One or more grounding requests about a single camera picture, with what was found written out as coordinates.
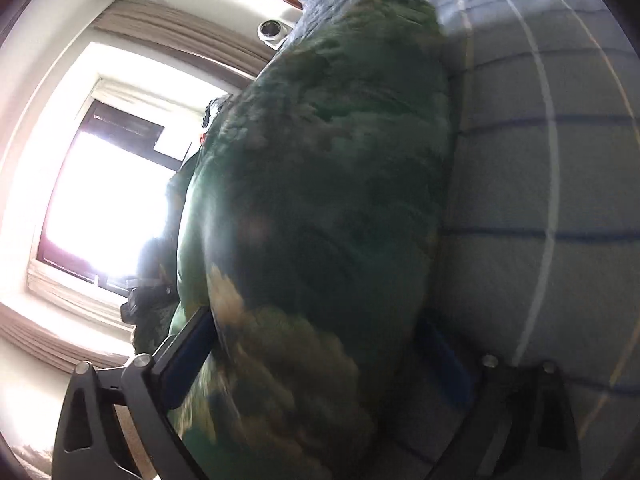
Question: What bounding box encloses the blue checked duvet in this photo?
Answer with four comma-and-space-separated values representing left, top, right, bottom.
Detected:
292, 0, 639, 479

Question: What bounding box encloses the green patterned silk jacket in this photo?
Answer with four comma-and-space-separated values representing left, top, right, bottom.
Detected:
130, 0, 457, 480

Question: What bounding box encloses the clothes pile on cabinet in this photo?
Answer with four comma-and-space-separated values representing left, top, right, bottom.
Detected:
200, 93, 235, 144

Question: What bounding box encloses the white round fan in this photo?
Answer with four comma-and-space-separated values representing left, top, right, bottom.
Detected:
257, 20, 292, 51

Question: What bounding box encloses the beige curtain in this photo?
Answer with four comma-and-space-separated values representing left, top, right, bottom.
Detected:
92, 0, 273, 89

